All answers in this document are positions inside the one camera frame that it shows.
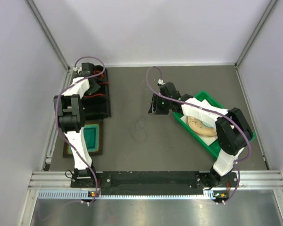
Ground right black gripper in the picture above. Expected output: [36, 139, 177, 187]
[149, 94, 171, 115]

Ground orange thin cable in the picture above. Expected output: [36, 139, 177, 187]
[94, 67, 106, 80]

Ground red thin cable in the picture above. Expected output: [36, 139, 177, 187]
[83, 81, 110, 98]

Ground grey thin cable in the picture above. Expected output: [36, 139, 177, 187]
[129, 117, 148, 143]

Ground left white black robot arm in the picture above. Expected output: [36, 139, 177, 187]
[54, 63, 105, 187]

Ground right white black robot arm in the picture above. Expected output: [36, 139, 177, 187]
[148, 79, 254, 187]

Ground black compartment organizer bin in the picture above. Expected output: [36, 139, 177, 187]
[82, 69, 111, 121]

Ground beige painted ceramic plate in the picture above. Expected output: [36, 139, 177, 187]
[186, 116, 217, 137]

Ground teal sponge on black tray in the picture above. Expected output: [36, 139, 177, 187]
[62, 121, 104, 158]

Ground white square board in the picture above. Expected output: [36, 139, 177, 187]
[180, 115, 217, 145]

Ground green plastic tray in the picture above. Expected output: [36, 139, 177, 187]
[173, 91, 253, 161]

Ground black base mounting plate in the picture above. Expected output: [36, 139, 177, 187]
[71, 169, 237, 189]

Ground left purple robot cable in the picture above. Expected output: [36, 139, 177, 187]
[55, 56, 106, 205]

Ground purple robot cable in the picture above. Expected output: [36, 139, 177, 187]
[146, 65, 252, 204]
[55, 56, 106, 205]

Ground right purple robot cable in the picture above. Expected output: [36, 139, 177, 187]
[146, 65, 252, 204]

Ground aluminium front frame rail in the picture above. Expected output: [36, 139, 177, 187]
[28, 170, 283, 190]

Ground grey slotted cable duct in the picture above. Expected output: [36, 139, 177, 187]
[38, 190, 226, 201]

